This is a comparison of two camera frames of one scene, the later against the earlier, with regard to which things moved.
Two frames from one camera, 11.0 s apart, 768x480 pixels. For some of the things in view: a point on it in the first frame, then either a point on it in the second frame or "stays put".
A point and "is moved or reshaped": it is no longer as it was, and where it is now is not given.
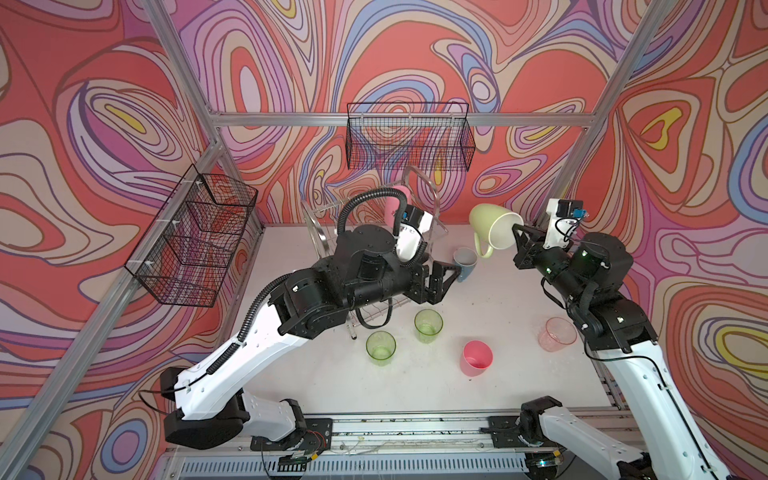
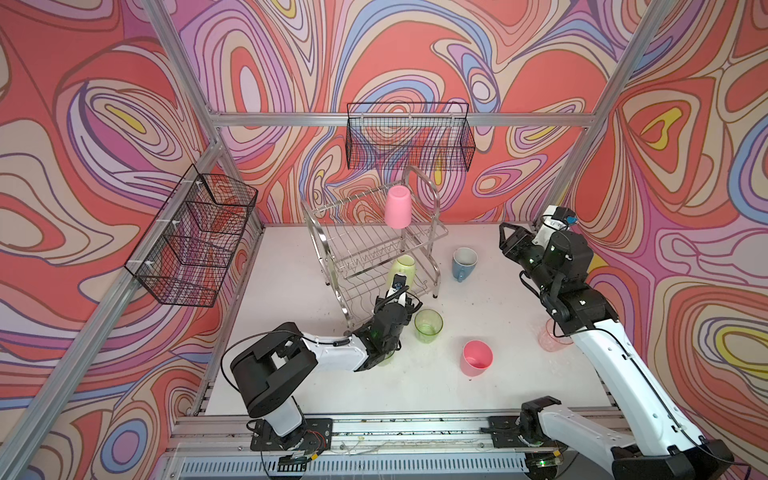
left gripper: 417,272 → 407,312
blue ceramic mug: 466,259 stays put
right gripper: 527,251 stays put
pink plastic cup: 392,204 stays put
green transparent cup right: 428,323 stays put
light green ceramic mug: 493,227 is moved or reshaped
